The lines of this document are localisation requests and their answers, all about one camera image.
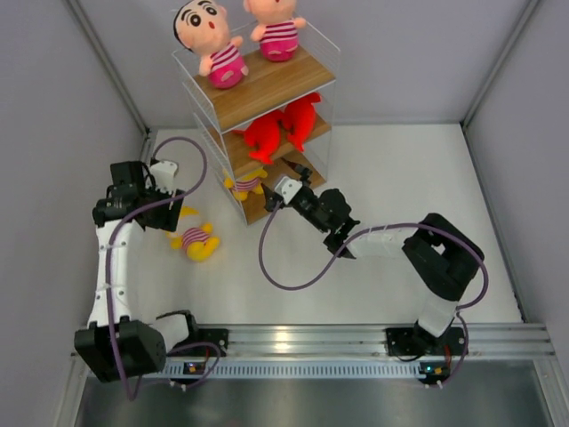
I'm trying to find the yellow bear plush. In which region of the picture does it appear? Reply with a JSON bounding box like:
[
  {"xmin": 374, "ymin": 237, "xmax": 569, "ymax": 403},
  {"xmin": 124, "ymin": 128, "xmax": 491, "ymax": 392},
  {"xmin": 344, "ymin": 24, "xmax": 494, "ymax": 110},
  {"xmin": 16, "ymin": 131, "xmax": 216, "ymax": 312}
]
[
  {"xmin": 165, "ymin": 205, "xmax": 220, "ymax": 262},
  {"xmin": 223, "ymin": 167, "xmax": 268, "ymax": 202}
]

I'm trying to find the red shark plush toy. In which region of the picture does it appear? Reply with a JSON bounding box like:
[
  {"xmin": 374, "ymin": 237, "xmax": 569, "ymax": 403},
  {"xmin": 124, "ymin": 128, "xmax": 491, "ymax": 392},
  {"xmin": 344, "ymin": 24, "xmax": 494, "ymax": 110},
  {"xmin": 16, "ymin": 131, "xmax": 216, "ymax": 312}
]
[{"xmin": 232, "ymin": 109, "xmax": 290, "ymax": 165}]

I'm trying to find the pink bald baby doll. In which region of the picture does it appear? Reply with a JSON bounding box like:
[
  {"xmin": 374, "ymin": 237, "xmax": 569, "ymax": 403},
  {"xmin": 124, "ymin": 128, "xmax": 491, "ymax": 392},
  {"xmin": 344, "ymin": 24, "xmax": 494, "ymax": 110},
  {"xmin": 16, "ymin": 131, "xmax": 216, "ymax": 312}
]
[{"xmin": 243, "ymin": 0, "xmax": 307, "ymax": 62}]

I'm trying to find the pink black-haired boy doll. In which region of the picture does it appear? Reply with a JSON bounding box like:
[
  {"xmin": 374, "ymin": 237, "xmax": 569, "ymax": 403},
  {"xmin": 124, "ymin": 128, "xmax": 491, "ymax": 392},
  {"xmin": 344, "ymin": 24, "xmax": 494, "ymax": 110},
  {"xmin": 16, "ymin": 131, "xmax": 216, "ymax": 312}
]
[{"xmin": 172, "ymin": 0, "xmax": 249, "ymax": 89}]

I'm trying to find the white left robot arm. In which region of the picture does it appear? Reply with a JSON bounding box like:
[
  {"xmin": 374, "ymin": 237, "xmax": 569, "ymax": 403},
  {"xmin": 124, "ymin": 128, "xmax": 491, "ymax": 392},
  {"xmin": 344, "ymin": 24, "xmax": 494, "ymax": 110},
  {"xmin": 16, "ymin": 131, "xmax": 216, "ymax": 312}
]
[{"xmin": 74, "ymin": 159, "xmax": 201, "ymax": 383}]

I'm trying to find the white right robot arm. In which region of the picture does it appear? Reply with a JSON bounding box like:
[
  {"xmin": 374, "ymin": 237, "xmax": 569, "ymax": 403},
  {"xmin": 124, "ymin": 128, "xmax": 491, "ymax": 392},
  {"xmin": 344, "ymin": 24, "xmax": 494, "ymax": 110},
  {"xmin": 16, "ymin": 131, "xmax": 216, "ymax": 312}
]
[{"xmin": 262, "ymin": 161, "xmax": 489, "ymax": 361}]

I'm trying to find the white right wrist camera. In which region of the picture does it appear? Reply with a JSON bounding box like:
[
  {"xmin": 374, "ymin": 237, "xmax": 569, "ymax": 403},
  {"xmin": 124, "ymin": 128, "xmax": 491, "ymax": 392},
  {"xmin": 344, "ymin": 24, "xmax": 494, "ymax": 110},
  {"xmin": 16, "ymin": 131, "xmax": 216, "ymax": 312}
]
[{"xmin": 274, "ymin": 175, "xmax": 303, "ymax": 205}]

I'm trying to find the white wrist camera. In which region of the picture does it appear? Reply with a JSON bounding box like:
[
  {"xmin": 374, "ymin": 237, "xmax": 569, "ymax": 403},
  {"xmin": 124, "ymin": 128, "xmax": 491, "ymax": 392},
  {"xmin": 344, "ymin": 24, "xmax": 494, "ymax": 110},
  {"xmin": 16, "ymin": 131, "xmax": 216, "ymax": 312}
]
[
  {"xmin": 148, "ymin": 158, "xmax": 179, "ymax": 196},
  {"xmin": 274, "ymin": 175, "xmax": 303, "ymax": 205}
]

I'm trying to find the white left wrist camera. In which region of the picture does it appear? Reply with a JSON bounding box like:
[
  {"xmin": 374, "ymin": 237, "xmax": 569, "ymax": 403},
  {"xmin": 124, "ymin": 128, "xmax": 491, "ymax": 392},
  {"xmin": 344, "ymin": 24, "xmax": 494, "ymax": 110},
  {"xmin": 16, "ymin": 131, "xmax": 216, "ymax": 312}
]
[{"xmin": 148, "ymin": 158, "xmax": 179, "ymax": 196}]

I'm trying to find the white wire wooden shelf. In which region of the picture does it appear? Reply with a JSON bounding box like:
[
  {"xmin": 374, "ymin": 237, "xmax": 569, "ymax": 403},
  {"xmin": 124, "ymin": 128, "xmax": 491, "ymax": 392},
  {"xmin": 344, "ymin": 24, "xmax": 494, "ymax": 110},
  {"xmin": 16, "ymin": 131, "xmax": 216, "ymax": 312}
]
[{"xmin": 171, "ymin": 20, "xmax": 341, "ymax": 229}]

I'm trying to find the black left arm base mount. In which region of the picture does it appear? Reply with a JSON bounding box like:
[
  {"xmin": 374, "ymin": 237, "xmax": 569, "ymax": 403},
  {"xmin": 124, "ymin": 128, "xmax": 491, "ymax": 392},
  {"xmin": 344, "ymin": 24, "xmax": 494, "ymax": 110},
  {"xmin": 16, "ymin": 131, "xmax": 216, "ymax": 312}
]
[{"xmin": 188, "ymin": 328, "xmax": 229, "ymax": 358}]

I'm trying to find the slotted grey cable duct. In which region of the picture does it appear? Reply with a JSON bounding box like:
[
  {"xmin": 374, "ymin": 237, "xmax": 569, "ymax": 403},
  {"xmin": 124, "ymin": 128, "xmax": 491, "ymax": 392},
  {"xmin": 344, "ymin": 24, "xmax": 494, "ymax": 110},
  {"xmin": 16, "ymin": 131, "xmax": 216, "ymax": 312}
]
[{"xmin": 151, "ymin": 359, "xmax": 428, "ymax": 380}]

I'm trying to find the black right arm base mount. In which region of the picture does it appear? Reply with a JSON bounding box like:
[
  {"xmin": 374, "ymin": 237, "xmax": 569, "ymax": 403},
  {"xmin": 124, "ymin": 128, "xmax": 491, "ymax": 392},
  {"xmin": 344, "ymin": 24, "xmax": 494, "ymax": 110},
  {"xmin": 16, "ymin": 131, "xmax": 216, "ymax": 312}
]
[{"xmin": 385, "ymin": 325, "xmax": 466, "ymax": 358}]

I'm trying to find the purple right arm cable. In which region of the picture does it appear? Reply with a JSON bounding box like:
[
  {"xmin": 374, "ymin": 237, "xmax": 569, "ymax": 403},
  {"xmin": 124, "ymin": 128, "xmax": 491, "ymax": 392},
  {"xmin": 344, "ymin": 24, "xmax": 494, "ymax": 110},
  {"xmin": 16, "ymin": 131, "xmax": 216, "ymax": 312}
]
[{"xmin": 258, "ymin": 199, "xmax": 490, "ymax": 388}]

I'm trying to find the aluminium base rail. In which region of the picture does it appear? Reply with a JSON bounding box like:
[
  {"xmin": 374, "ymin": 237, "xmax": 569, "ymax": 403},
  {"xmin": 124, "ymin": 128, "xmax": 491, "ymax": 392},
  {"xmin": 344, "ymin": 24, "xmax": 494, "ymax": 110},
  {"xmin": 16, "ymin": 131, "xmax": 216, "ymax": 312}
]
[{"xmin": 70, "ymin": 323, "xmax": 557, "ymax": 358}]

